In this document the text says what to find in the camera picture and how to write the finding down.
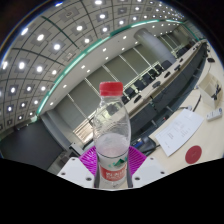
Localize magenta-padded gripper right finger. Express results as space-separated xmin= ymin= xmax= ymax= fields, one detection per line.
xmin=125 ymin=145 xmax=167 ymax=189

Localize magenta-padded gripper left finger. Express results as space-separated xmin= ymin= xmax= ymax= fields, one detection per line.
xmin=57 ymin=148 xmax=99 ymax=188

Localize clear red-capped water bottle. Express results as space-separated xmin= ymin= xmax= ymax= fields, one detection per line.
xmin=92 ymin=80 xmax=131 ymax=189

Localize flat round red coaster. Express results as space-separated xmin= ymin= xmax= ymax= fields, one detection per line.
xmin=184 ymin=144 xmax=203 ymax=165

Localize white printed paper sheet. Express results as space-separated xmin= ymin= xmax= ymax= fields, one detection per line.
xmin=154 ymin=108 xmax=205 ymax=158

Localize long curved conference desk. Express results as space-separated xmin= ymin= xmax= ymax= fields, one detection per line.
xmin=123 ymin=39 xmax=214 ymax=134

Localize white power strip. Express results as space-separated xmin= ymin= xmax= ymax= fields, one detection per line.
xmin=205 ymin=107 xmax=224 ymax=122

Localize row of black office chairs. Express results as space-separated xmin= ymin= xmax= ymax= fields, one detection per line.
xmin=121 ymin=46 xmax=191 ymax=104

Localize black marker pen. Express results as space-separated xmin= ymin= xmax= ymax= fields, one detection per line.
xmin=211 ymin=83 xmax=224 ymax=101

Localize group of ceiling lights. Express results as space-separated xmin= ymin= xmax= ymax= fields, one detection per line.
xmin=0 ymin=0 xmax=188 ymax=131

